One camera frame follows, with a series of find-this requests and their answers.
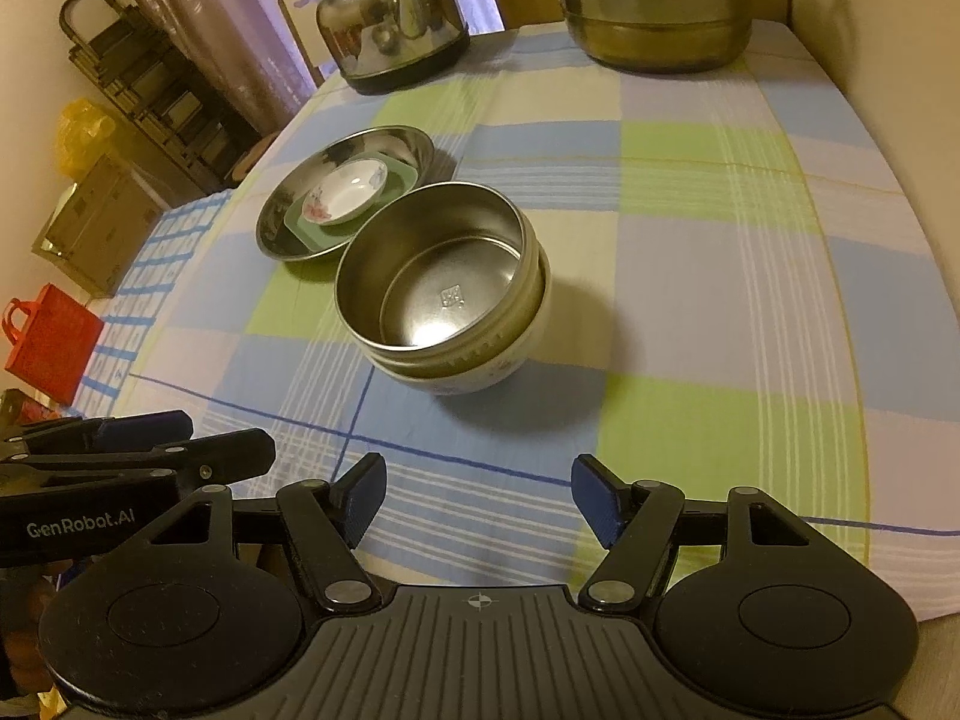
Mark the small floral white dish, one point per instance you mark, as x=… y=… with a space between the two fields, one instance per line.
x=346 y=191

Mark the red shopping bag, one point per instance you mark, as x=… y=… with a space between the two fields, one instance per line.
x=52 y=345

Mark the stainless steel steamer pot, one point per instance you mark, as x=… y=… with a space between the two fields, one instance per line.
x=652 y=7

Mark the pastel checked tablecloth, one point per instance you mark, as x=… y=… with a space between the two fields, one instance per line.
x=675 y=240

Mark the stainless steel bowl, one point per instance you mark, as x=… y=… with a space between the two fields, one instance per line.
x=442 y=277

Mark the cardboard box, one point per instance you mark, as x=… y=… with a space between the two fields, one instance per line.
x=97 y=225

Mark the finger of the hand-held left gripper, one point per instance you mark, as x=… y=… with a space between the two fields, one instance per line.
x=225 y=451
x=139 y=427

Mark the dark wooden rack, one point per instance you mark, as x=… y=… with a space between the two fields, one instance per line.
x=150 y=82

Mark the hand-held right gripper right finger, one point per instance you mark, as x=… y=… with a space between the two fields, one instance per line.
x=592 y=499

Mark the yellow plastic bag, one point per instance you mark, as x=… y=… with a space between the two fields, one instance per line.
x=82 y=135

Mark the stainless steel kettle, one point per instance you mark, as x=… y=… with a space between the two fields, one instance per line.
x=390 y=22

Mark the round stainless steel plate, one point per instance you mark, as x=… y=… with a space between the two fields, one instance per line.
x=300 y=180

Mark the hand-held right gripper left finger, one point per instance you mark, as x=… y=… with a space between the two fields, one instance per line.
x=365 y=499

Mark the blue white checked cloth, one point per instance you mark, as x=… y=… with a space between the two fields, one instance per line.
x=157 y=270

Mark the green rectangular plate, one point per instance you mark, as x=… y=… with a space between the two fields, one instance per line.
x=397 y=176

